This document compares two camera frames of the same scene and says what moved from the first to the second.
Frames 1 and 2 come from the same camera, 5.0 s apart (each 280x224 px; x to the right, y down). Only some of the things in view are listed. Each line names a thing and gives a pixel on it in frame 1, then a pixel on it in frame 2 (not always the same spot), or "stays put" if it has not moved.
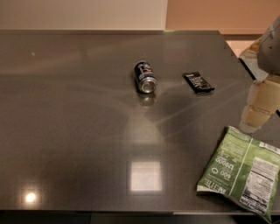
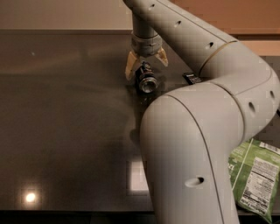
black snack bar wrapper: (198, 82) stays put
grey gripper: (269, 53) to (144, 47)
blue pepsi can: (145, 77) stays put
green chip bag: (244, 170) stays put
